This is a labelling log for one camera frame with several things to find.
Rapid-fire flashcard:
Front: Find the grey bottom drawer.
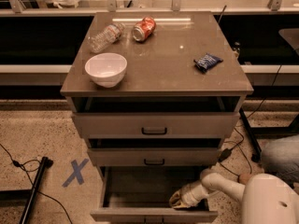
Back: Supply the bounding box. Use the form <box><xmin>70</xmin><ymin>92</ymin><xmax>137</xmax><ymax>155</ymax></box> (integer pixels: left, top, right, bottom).
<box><xmin>91</xmin><ymin>166</ymin><xmax>218</xmax><ymax>224</ymax></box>

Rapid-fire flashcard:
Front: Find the grey top drawer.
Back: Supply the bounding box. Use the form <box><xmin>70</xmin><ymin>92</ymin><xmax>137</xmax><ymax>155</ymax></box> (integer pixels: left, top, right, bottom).
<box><xmin>72</xmin><ymin>112</ymin><xmax>238</xmax><ymax>139</ymax></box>

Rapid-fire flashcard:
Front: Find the crushed orange soda can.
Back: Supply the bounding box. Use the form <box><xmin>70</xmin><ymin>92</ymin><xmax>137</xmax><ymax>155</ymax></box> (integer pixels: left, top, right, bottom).
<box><xmin>132</xmin><ymin>17</ymin><xmax>156</xmax><ymax>42</ymax></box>

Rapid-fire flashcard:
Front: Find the metal railing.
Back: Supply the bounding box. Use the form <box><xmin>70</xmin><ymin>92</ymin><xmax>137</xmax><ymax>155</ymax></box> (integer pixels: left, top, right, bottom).
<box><xmin>0</xmin><ymin>0</ymin><xmax>299</xmax><ymax>17</ymax></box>

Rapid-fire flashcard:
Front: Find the grey drawer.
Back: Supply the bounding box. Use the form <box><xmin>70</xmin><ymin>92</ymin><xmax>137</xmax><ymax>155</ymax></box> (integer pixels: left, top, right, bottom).
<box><xmin>72</xmin><ymin>112</ymin><xmax>238</xmax><ymax>139</ymax></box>
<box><xmin>91</xmin><ymin>166</ymin><xmax>218</xmax><ymax>224</ymax></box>
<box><xmin>88</xmin><ymin>147</ymin><xmax>221</xmax><ymax>166</ymax></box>

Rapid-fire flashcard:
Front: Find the black power adapter with cable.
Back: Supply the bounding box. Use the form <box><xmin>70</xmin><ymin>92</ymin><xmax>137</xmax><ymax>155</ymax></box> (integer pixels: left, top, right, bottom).
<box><xmin>218</xmin><ymin>65</ymin><xmax>282</xmax><ymax>176</ymax></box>

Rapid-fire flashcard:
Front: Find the blue snack packet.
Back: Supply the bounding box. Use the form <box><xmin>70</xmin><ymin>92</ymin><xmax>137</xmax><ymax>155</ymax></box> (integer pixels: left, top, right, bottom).
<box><xmin>194</xmin><ymin>53</ymin><xmax>222</xmax><ymax>73</ymax></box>

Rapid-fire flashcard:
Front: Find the grey middle drawer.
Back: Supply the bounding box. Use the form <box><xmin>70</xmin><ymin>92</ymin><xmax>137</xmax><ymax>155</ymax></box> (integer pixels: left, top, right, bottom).
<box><xmin>88</xmin><ymin>147</ymin><xmax>221</xmax><ymax>166</ymax></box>

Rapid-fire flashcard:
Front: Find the clear plastic water bottle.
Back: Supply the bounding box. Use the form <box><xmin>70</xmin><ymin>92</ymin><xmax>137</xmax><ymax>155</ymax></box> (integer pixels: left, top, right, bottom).
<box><xmin>88</xmin><ymin>23</ymin><xmax>125</xmax><ymax>53</ymax></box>

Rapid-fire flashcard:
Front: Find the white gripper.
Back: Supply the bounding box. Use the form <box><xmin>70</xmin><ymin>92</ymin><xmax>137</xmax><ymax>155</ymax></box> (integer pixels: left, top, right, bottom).
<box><xmin>169</xmin><ymin>181</ymin><xmax>209</xmax><ymax>209</ymax></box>

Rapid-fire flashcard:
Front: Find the blue tape cross mark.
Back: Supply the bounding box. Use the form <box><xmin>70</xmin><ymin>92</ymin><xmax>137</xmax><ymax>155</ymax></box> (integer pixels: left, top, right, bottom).
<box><xmin>63</xmin><ymin>159</ymin><xmax>89</xmax><ymax>188</ymax></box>

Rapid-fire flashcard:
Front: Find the tan work boot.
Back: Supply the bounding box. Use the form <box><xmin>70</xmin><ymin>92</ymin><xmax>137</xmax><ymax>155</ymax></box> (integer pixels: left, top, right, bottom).
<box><xmin>237</xmin><ymin>173</ymin><xmax>252</xmax><ymax>185</ymax></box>

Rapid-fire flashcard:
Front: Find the black stand leg left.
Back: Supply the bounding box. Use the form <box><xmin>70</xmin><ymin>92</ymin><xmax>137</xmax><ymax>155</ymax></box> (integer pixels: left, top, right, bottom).
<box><xmin>19</xmin><ymin>157</ymin><xmax>53</xmax><ymax>224</ymax></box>

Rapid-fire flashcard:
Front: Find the black stand leg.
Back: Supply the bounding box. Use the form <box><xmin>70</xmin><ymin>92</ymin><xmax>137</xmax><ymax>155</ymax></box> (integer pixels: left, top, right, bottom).
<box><xmin>239</xmin><ymin>109</ymin><xmax>299</xmax><ymax>162</ymax></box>
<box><xmin>19</xmin><ymin>157</ymin><xmax>53</xmax><ymax>224</ymax></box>

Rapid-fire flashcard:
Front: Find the white bowl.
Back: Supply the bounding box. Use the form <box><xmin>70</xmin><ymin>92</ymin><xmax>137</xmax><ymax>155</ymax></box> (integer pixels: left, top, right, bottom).
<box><xmin>85</xmin><ymin>53</ymin><xmax>127</xmax><ymax>88</ymax></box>

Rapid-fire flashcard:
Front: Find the black cable left floor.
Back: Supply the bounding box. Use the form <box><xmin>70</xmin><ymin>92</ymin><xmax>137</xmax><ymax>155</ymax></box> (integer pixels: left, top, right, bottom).
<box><xmin>0</xmin><ymin>143</ymin><xmax>74</xmax><ymax>224</ymax></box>

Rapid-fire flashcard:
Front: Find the grey drawer cabinet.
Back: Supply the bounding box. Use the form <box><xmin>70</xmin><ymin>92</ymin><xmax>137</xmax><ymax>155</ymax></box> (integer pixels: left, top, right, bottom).
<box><xmin>60</xmin><ymin>10</ymin><xmax>254</xmax><ymax>224</ymax></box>

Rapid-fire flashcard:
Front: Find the black stand leg right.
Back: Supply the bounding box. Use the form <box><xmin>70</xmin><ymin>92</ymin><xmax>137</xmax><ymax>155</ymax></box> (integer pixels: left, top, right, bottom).
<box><xmin>239</xmin><ymin>109</ymin><xmax>299</xmax><ymax>162</ymax></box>

